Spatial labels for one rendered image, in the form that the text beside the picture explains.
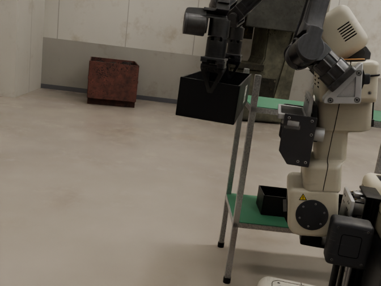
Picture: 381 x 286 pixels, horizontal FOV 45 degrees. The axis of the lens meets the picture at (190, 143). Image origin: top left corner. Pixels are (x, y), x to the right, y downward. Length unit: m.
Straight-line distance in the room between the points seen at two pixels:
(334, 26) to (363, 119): 0.30
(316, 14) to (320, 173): 0.50
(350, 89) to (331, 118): 0.19
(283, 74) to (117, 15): 3.06
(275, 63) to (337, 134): 5.95
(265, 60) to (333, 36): 5.93
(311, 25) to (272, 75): 6.14
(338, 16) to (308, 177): 0.50
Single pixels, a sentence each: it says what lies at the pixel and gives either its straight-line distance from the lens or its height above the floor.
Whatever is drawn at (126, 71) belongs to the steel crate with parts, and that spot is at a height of 0.58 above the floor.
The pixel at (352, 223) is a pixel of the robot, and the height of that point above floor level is 0.75.
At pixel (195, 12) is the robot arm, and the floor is 1.30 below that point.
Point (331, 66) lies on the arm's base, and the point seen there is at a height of 1.21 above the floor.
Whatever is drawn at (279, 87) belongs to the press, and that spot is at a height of 0.60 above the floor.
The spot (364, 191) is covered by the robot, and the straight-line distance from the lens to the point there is 1.67.
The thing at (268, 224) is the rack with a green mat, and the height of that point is 0.35.
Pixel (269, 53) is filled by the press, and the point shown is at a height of 1.11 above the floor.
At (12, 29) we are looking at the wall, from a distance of 7.44.
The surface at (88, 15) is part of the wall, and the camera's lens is 8.48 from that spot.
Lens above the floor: 1.25
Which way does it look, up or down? 13 degrees down
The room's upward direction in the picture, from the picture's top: 7 degrees clockwise
